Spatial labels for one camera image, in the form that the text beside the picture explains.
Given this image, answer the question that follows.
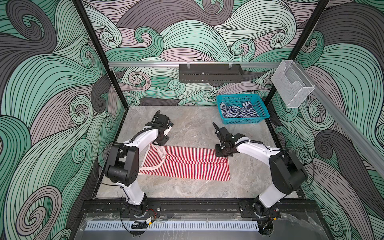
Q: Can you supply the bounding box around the red white striped tank top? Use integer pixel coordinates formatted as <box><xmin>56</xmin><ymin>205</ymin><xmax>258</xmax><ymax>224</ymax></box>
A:
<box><xmin>139</xmin><ymin>145</ymin><xmax>231</xmax><ymax>182</ymax></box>

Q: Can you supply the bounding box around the teal plastic basket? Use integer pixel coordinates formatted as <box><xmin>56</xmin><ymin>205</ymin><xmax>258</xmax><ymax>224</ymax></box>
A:
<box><xmin>217</xmin><ymin>94</ymin><xmax>270</xmax><ymax>125</ymax></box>

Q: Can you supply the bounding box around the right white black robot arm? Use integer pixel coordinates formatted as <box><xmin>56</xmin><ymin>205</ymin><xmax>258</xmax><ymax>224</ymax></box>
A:
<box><xmin>213</xmin><ymin>123</ymin><xmax>308</xmax><ymax>215</ymax></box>

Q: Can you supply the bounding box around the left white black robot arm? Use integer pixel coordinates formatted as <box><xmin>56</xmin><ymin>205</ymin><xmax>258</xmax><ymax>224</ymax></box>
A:
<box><xmin>104</xmin><ymin>123</ymin><xmax>174</xmax><ymax>206</ymax></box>

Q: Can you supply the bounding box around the navy white striped tank top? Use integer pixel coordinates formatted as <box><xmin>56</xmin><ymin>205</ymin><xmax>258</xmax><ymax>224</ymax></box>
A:
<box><xmin>219</xmin><ymin>102</ymin><xmax>259</xmax><ymax>119</ymax></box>

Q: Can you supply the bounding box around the black perforated wall tray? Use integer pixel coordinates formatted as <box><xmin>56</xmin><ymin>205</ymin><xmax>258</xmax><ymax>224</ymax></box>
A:
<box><xmin>179</xmin><ymin>64</ymin><xmax>244</xmax><ymax>87</ymax></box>

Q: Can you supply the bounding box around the back aluminium rail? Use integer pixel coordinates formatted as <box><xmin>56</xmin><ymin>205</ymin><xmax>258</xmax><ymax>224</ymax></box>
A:
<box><xmin>108</xmin><ymin>61</ymin><xmax>280</xmax><ymax>69</ymax></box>

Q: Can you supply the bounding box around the aluminium rail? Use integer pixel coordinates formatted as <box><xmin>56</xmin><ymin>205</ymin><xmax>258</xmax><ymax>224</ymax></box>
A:
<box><xmin>298</xmin><ymin>64</ymin><xmax>384</xmax><ymax>176</ymax></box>
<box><xmin>108</xmin><ymin>61</ymin><xmax>280</xmax><ymax>69</ymax></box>

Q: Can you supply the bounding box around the clear plastic wall bin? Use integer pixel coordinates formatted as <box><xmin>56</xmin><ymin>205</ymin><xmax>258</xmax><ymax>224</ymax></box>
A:
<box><xmin>271</xmin><ymin>60</ymin><xmax>315</xmax><ymax>109</ymax></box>

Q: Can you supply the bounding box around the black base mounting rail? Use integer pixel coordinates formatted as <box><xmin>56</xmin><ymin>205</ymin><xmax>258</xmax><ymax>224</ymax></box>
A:
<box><xmin>81</xmin><ymin>198</ymin><xmax>320</xmax><ymax>219</ymax></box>

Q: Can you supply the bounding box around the left black frame post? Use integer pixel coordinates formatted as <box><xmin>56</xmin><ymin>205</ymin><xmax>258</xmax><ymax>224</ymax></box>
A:
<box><xmin>73</xmin><ymin>0</ymin><xmax>129</xmax><ymax>112</ymax></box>

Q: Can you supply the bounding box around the black frame post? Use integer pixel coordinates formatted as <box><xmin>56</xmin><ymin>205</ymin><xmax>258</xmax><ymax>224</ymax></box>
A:
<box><xmin>264</xmin><ymin>1</ymin><xmax>329</xmax><ymax>106</ymax></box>
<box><xmin>73</xmin><ymin>0</ymin><xmax>129</xmax><ymax>112</ymax></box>

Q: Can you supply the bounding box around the white slotted cable duct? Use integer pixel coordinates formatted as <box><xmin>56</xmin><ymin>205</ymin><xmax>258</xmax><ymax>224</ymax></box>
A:
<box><xmin>85</xmin><ymin>220</ymin><xmax>259</xmax><ymax>232</ymax></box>

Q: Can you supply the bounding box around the right aluminium rail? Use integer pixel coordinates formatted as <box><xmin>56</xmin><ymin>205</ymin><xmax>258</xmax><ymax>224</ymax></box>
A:
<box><xmin>298</xmin><ymin>64</ymin><xmax>384</xmax><ymax>176</ymax></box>

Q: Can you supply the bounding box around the right black frame post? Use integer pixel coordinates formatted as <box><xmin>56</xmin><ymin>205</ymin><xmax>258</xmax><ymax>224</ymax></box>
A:
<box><xmin>264</xmin><ymin>1</ymin><xmax>329</xmax><ymax>106</ymax></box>

